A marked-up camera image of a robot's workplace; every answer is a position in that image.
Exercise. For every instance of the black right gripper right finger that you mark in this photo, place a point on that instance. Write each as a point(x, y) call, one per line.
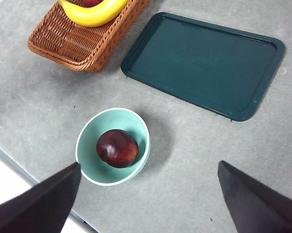
point(257, 206)

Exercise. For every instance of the yellow banana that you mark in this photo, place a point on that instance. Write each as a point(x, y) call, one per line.
point(94, 15)

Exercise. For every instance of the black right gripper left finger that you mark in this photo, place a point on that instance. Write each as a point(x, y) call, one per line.
point(43, 206)

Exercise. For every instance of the dark green rectangular tray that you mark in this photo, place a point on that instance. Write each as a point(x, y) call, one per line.
point(201, 65)

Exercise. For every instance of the red apple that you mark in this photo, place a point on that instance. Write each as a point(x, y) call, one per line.
point(91, 2)

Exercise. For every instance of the dark red plum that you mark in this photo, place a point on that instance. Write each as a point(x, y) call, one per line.
point(117, 149)

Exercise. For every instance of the brown wicker basket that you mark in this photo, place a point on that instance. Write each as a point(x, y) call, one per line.
point(70, 41)

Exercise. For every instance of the teal ribbed bowl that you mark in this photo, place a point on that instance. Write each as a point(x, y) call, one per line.
point(92, 155)

